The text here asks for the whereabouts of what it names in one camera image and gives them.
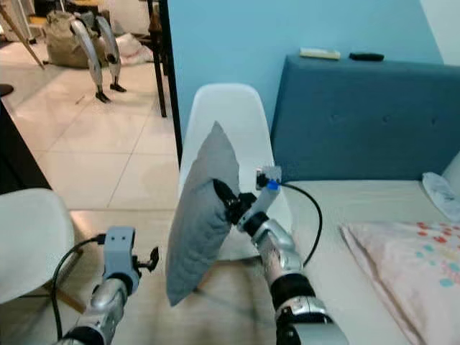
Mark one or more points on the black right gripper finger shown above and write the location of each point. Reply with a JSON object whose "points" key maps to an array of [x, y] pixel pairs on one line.
{"points": [[226, 192]]}

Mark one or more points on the grey pillow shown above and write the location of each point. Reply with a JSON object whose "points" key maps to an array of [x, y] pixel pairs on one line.
{"points": [[198, 223]]}

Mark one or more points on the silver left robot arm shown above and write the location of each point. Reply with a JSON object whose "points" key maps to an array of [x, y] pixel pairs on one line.
{"points": [[104, 309]]}

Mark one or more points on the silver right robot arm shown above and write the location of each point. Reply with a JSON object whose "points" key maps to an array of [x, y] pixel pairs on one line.
{"points": [[284, 266]]}

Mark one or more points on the white plastic shell chair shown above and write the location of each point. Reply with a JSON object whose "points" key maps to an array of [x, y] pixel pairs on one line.
{"points": [[29, 237], [223, 108]]}

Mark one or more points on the pink patterned pillow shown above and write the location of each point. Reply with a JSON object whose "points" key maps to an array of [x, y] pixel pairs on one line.
{"points": [[410, 273]]}

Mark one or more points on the white pillow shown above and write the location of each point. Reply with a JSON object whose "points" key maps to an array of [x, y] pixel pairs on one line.
{"points": [[453, 167]]}

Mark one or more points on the white bed mattress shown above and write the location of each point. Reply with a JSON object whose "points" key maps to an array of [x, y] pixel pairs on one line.
{"points": [[374, 205]]}

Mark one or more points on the blue upholstered headboard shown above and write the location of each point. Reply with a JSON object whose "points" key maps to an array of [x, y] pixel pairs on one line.
{"points": [[366, 122]]}

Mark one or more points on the white remote control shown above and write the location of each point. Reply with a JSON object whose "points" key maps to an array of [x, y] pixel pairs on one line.
{"points": [[320, 54]]}

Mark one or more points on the black cabinet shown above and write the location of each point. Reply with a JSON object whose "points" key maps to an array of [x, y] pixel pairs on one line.
{"points": [[18, 154]]}

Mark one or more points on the pink plastic bag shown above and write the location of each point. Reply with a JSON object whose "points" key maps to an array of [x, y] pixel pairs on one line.
{"points": [[133, 49]]}

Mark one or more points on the black remote control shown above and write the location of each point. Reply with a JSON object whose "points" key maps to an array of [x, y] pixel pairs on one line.
{"points": [[366, 56]]}

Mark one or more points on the clear plastic bag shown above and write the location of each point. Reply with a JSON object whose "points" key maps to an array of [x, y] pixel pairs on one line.
{"points": [[442, 195]]}

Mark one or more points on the olive fabric sack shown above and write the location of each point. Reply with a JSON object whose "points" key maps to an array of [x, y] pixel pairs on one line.
{"points": [[59, 43]]}

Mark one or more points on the wooden pole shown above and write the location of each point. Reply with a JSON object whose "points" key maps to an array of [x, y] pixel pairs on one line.
{"points": [[18, 36]]}

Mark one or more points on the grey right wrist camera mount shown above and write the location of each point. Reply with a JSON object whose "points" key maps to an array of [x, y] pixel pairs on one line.
{"points": [[267, 192]]}

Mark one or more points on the black door frame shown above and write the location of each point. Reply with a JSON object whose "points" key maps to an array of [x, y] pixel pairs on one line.
{"points": [[170, 79]]}

